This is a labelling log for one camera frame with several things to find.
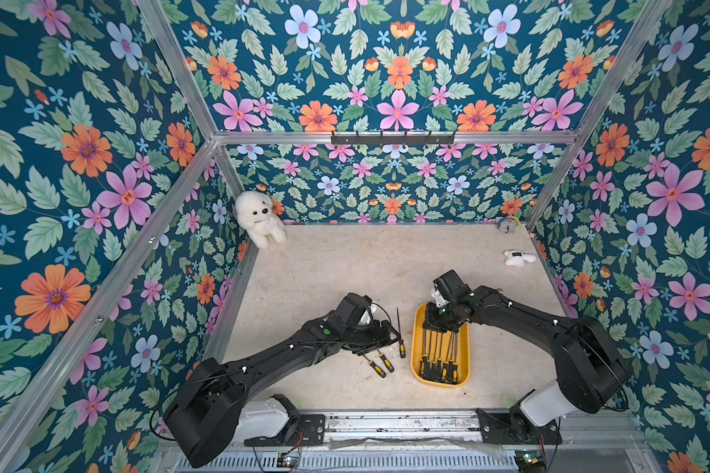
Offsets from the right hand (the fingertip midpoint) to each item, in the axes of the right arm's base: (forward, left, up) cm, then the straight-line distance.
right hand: (423, 324), depth 87 cm
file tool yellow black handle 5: (-10, 0, -1) cm, 10 cm away
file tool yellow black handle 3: (-9, -4, -5) cm, 12 cm away
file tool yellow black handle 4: (-11, -2, -5) cm, 12 cm away
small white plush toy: (+27, -36, -2) cm, 45 cm away
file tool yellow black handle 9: (-12, +14, -5) cm, 19 cm away
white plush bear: (+34, +58, +13) cm, 69 cm away
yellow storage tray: (-5, -12, -5) cm, 13 cm away
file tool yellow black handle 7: (-3, +7, -5) cm, 9 cm away
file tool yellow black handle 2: (-9, -8, -5) cm, 13 cm away
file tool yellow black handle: (-6, -7, -5) cm, 10 cm away
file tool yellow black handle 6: (-10, -3, -5) cm, 12 cm away
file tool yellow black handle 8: (-10, +11, -5) cm, 16 cm away
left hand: (-8, +8, +6) cm, 12 cm away
